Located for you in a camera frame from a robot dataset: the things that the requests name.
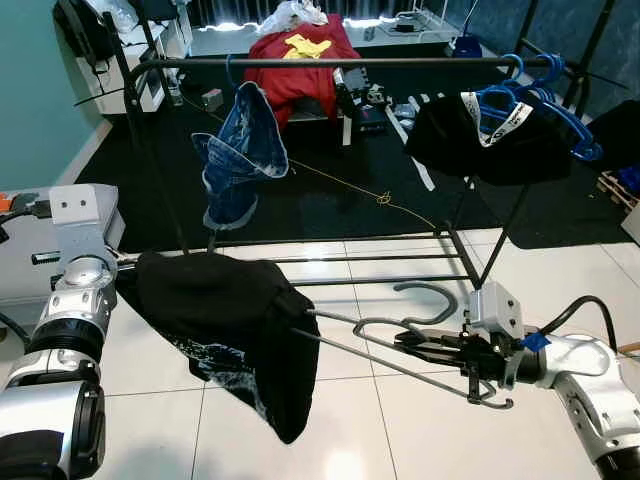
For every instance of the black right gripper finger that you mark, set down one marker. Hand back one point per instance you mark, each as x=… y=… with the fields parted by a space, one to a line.
x=435 y=338
x=445 y=356

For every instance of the black printed t-shirt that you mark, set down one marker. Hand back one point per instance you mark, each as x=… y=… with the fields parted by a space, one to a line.
x=220 y=310

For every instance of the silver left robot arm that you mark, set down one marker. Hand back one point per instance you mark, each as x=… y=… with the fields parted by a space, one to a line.
x=70 y=310

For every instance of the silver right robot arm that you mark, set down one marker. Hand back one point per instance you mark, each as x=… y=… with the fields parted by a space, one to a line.
x=590 y=400

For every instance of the blue plastic hanger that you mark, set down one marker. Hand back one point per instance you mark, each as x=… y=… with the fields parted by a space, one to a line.
x=595 y=150
x=228 y=72
x=522 y=68
x=560 y=65

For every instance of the grey cushioned bench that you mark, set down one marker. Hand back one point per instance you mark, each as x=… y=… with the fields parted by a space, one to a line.
x=25 y=285

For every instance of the orange and black tool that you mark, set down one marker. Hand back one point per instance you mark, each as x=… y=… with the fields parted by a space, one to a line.
x=8 y=200

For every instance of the wooden pallet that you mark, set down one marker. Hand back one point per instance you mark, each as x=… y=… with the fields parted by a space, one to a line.
x=620 y=190

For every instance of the long white floor bar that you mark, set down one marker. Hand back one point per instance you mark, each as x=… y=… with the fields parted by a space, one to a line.
x=425 y=178

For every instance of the black floor mat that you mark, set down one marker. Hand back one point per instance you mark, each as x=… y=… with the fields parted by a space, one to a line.
x=330 y=210

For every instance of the blue denim shorts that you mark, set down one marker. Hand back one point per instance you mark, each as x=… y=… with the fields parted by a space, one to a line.
x=240 y=150

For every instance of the white shelf unit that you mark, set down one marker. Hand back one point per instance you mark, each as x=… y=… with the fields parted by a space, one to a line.
x=150 y=90

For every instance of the black shirt with white label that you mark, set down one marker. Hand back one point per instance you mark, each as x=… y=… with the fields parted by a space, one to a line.
x=450 y=150

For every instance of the small grey box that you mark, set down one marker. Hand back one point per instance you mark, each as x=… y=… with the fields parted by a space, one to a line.
x=211 y=98

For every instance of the black flat box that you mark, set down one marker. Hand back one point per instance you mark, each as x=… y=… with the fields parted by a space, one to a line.
x=378 y=120

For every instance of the black backpack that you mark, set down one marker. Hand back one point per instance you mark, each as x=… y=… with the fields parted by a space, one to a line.
x=85 y=35

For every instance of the red cloth with yellow star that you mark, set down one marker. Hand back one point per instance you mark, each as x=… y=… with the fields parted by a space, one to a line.
x=300 y=90

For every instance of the black mechanical device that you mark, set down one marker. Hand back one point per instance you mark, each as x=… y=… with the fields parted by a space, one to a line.
x=348 y=90

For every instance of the black metal clothes rack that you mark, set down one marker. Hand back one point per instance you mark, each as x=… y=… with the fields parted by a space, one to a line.
x=380 y=62

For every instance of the blue floor mop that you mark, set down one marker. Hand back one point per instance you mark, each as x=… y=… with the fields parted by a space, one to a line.
x=467 y=45

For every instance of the white plastic bag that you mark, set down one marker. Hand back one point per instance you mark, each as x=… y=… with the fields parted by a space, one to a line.
x=295 y=18

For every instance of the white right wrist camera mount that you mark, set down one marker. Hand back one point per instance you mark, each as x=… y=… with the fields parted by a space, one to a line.
x=492 y=308

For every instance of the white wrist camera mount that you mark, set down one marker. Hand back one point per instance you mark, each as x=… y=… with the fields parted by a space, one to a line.
x=492 y=308
x=78 y=215

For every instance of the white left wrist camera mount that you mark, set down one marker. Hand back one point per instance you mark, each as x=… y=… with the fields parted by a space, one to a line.
x=78 y=215

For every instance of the white frame table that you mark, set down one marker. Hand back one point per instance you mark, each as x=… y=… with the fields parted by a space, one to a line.
x=347 y=132

